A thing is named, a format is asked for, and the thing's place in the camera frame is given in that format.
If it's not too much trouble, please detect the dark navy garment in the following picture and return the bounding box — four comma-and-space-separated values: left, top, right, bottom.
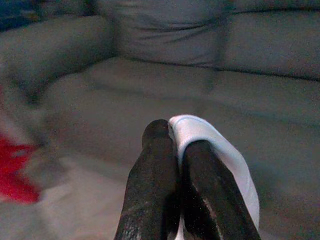
0, 0, 41, 32

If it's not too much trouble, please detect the white garment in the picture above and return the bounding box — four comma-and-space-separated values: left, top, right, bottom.
167, 114, 261, 240

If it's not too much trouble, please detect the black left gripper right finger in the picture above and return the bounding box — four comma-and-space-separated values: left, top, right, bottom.
180, 140, 263, 240

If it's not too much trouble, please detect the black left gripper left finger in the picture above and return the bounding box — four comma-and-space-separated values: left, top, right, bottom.
113, 118, 182, 240

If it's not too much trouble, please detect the red garment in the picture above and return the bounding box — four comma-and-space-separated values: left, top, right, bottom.
0, 133, 42, 204

